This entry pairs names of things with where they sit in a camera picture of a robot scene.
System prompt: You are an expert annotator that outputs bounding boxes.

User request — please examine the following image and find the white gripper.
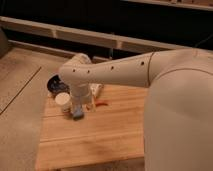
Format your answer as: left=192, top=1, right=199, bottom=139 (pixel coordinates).
left=70, top=84, right=92, bottom=119

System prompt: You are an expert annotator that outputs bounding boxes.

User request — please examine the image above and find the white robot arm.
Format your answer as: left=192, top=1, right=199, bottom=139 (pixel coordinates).
left=59, top=49, right=213, bottom=171

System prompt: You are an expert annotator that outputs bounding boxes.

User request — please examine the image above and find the dark ceramic bowl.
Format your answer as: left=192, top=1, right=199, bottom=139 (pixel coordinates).
left=47, top=75, right=69, bottom=94

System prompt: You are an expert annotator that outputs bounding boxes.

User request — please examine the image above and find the white cup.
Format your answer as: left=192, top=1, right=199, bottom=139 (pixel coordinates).
left=55, top=92, right=71, bottom=112

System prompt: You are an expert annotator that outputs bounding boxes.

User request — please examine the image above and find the red chili pepper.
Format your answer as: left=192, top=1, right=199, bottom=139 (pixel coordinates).
left=86, top=101, right=108, bottom=110

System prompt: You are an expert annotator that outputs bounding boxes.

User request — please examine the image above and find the wooden table board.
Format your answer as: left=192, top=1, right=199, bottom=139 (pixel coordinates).
left=35, top=85, right=147, bottom=171

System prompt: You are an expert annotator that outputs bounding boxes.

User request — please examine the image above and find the white wall rail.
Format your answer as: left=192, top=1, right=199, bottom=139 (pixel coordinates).
left=0, top=15, right=213, bottom=54

